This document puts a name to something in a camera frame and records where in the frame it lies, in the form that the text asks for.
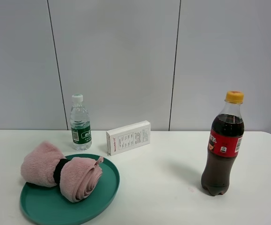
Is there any pink towel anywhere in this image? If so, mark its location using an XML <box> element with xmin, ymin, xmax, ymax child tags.
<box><xmin>21</xmin><ymin>142</ymin><xmax>104</xmax><ymax>203</ymax></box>

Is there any white cardboard box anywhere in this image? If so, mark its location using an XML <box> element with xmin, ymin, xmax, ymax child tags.
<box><xmin>106</xmin><ymin>120</ymin><xmax>151</xmax><ymax>156</ymax></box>

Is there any clear water bottle green label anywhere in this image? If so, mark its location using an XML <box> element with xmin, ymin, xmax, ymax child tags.
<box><xmin>70</xmin><ymin>94</ymin><xmax>92</xmax><ymax>151</ymax></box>

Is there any cola bottle yellow cap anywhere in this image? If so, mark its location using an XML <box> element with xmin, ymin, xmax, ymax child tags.
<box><xmin>201</xmin><ymin>91</ymin><xmax>244</xmax><ymax>196</ymax></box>

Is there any teal round plate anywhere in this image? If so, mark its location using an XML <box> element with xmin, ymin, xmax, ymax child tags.
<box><xmin>20</xmin><ymin>159</ymin><xmax>120</xmax><ymax>225</ymax></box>

